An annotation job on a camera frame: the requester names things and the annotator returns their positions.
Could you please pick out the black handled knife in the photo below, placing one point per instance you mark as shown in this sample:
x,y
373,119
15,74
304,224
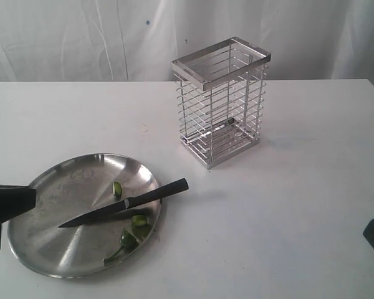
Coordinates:
x,y
170,189

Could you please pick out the green cucumber slice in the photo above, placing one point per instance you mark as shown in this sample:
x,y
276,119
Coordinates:
x,y
117,189

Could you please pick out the white backdrop curtain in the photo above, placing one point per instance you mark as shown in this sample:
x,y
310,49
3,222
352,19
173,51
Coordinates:
x,y
137,40

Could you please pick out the green chili pepper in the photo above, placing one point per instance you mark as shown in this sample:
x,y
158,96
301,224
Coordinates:
x,y
127,243

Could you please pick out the round steel plate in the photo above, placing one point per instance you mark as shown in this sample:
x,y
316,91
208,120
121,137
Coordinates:
x,y
70,189

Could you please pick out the chrome wire utensil holder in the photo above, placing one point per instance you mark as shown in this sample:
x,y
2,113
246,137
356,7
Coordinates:
x,y
220,93

